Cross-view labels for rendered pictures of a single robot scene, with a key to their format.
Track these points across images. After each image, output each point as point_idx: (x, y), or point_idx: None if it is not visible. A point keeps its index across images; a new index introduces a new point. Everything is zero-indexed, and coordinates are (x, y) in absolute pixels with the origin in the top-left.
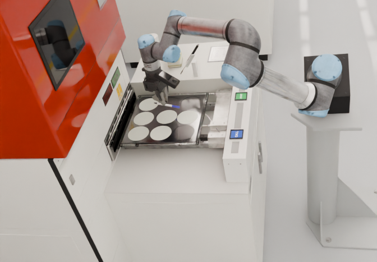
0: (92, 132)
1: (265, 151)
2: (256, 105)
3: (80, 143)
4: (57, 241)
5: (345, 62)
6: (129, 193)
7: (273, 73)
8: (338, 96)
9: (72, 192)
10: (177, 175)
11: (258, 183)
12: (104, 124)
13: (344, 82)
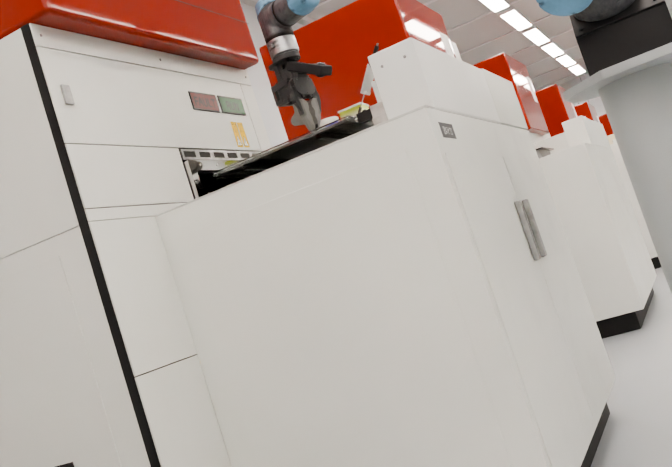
0: (147, 101)
1: (594, 333)
2: (510, 142)
3: (109, 80)
4: (36, 285)
5: None
6: (199, 200)
7: None
8: (639, 10)
9: (62, 114)
10: None
11: (520, 250)
12: (184, 126)
13: None
